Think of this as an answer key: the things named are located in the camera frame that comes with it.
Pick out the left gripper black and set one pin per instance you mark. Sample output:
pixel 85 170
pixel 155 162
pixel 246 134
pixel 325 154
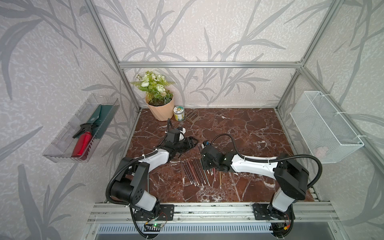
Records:
pixel 186 140

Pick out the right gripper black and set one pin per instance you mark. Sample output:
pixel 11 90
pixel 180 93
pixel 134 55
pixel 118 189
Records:
pixel 203 161

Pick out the teal capped pencil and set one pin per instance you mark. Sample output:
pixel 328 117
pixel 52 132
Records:
pixel 205 174

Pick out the black capped pencil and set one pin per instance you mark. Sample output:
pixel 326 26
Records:
pixel 198 173

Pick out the red capped pencil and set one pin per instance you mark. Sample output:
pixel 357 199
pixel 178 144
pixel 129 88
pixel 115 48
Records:
pixel 194 173

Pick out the dark blue pencil thin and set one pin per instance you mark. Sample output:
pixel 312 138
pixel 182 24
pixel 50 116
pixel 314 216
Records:
pixel 187 173

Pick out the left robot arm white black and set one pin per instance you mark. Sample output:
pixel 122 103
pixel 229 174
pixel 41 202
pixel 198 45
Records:
pixel 128 184

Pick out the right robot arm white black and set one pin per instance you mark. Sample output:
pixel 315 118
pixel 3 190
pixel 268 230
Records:
pixel 291 176

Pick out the brown drain grate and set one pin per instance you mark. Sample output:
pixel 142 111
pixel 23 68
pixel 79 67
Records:
pixel 192 116

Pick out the small tin can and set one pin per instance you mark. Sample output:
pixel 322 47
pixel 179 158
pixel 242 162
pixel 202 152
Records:
pixel 179 113

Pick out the terracotta flower pot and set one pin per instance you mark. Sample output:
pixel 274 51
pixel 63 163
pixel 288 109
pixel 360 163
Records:
pixel 162 113

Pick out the green plant white flowers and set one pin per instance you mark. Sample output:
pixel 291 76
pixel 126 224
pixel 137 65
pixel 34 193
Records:
pixel 156 88

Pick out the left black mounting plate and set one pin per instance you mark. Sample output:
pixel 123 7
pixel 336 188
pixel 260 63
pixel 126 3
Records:
pixel 163 212

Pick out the black mounting plate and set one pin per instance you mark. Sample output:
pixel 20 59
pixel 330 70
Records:
pixel 163 212
pixel 265 212

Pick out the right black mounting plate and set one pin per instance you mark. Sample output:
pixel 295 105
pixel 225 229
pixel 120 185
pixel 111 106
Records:
pixel 265 212

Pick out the green circuit board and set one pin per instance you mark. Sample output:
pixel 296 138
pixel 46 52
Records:
pixel 154 227

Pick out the red spray bottle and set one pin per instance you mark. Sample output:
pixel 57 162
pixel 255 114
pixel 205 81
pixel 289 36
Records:
pixel 82 147

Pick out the pink object in basket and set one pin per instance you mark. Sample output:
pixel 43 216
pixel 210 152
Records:
pixel 321 152

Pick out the clear plastic wall tray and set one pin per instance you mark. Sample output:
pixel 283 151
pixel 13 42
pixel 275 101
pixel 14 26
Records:
pixel 61 148

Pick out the white wire mesh basket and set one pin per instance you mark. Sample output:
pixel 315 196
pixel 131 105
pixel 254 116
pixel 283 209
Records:
pixel 322 125

